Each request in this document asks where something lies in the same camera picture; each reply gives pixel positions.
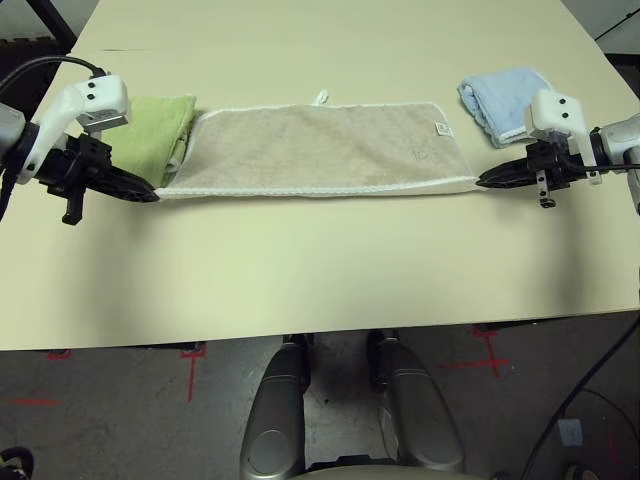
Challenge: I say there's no black metal table frame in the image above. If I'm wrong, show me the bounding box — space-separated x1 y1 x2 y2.
0 0 77 44

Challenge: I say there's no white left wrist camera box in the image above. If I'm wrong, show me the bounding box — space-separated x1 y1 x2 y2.
22 74 132 181

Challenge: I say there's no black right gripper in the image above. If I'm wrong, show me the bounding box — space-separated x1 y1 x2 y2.
473 142 584 209

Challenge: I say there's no small grey floor adapter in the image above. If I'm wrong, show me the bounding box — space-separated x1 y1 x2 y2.
557 418 584 447

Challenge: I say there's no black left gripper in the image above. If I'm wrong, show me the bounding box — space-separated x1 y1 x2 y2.
37 134 162 226

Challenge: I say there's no black foam floor mat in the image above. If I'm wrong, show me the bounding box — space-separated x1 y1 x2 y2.
0 37 71 126

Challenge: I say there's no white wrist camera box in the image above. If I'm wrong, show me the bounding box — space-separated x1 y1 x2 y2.
22 74 132 181
523 88 604 186

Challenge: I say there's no beige towel with white trim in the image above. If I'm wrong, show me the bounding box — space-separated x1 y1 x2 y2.
154 88 481 201

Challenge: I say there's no grey robot left leg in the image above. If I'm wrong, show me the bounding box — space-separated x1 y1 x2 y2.
239 342 309 476

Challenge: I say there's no grey robot leg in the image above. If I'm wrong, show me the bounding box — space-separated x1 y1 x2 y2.
367 334 464 474
239 342 309 476

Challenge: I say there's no light blue folded towel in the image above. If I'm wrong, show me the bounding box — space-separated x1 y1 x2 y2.
457 67 554 150

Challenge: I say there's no green folded towel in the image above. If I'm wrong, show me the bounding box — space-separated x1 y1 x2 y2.
102 92 199 187

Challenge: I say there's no grey robot right leg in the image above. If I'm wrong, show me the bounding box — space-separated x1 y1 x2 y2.
367 334 464 474

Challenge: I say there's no black left wrist camera cable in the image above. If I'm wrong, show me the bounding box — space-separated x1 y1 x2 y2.
0 55 114 224

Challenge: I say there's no white and yellow sneaker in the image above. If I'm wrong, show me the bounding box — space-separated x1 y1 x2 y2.
564 462 609 480

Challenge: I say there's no black table foot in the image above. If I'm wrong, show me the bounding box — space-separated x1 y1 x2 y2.
144 341 207 357
472 319 531 335

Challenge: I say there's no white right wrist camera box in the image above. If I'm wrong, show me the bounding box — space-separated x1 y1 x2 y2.
523 88 604 186

